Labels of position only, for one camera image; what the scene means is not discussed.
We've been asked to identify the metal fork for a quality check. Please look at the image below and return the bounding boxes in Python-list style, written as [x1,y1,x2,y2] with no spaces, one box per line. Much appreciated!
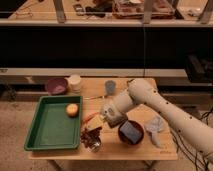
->
[83,95,107,100]

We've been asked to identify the dark purple grape bunch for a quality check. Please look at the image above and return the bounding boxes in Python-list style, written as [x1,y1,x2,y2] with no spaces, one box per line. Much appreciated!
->
[81,127,101,148]

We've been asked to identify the white paper cup stack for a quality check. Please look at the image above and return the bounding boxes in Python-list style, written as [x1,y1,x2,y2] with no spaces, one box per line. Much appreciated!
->
[68,74,82,92]

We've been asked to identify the yellow apple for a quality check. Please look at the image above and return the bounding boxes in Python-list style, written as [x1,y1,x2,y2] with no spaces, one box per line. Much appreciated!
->
[66,104,79,117]

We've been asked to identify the blue sponge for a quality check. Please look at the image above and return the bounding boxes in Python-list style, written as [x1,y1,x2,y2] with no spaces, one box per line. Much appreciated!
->
[119,121,142,144]

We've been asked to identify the small metal cup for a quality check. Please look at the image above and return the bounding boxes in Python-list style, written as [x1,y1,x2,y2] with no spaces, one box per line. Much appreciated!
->
[89,138,102,153]

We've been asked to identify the purple bowl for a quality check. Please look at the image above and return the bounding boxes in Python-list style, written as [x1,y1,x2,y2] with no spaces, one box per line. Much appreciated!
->
[45,78,68,95]

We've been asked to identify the grey blue cloth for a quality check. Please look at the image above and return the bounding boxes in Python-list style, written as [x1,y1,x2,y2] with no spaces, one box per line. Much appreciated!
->
[145,116,164,148]

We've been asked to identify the wooden folding table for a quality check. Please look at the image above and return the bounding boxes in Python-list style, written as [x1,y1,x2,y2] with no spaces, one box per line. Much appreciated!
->
[29,77,178,163]

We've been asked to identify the black cables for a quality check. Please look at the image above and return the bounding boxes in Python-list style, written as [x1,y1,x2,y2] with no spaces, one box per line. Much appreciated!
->
[169,106,213,171]

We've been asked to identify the dark brown bowl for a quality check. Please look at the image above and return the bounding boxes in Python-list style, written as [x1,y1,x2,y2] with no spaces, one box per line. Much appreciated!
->
[118,120,144,145]

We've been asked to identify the green plastic tray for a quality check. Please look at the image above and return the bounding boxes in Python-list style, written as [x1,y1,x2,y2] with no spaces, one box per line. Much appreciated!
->
[24,95,82,151]

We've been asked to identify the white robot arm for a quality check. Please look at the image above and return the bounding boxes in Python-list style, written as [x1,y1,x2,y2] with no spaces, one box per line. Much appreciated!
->
[99,78,213,164]

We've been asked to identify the black box on shelf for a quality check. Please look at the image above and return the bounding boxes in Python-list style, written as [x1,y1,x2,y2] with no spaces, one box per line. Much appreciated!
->
[185,55,213,83]

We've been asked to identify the orange carrot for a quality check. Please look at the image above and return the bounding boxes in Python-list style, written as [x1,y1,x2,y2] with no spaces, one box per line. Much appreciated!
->
[81,112,99,125]

